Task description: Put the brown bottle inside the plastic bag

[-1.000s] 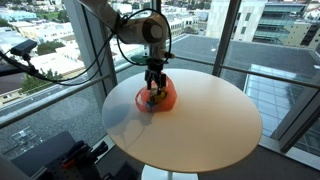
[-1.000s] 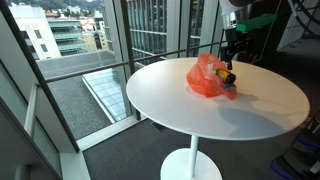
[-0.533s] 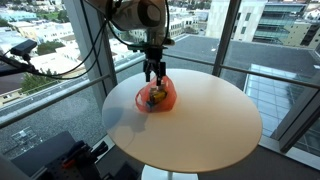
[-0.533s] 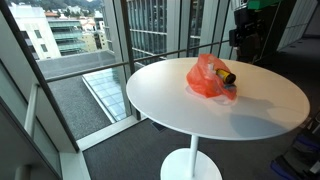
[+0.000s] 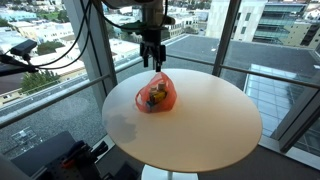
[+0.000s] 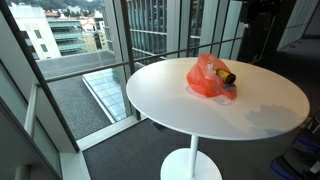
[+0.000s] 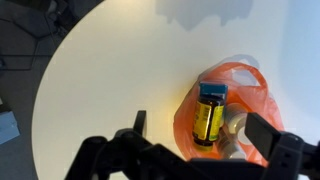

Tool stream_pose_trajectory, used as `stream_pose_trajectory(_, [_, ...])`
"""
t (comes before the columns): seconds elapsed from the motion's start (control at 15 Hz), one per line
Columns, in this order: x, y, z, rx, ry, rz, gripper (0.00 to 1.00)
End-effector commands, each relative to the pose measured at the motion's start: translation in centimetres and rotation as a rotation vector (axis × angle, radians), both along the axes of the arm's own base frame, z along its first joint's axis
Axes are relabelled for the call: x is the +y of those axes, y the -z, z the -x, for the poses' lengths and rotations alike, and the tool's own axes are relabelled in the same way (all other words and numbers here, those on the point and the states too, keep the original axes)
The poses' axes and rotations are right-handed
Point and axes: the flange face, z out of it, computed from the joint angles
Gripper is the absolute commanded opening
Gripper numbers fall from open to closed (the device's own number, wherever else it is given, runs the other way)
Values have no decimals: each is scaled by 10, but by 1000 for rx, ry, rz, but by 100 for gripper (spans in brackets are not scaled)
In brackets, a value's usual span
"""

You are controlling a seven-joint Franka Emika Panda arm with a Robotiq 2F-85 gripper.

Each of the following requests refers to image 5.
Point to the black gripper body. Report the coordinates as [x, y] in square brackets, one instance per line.
[152, 45]

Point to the brown bottle yellow label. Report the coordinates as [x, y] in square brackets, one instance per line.
[157, 96]

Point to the beige capped pill bottle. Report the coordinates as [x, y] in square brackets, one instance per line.
[153, 89]
[161, 86]

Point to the orange plastic bag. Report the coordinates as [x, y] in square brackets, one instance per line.
[170, 98]

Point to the small blue packet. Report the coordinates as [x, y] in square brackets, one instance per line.
[149, 104]

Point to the grey metal window railing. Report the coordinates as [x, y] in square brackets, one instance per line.
[50, 96]

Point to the black clamp orange trigger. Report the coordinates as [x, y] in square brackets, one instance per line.
[78, 151]

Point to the dark grey flat board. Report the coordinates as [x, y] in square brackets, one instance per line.
[40, 153]

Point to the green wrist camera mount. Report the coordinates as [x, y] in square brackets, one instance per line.
[133, 26]

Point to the white table pedestal base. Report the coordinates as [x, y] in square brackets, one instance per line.
[168, 175]

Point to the black camera on stand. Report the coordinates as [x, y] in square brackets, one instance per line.
[23, 47]

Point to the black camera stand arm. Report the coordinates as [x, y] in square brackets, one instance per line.
[16, 69]

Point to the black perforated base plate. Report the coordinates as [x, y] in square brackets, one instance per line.
[71, 171]

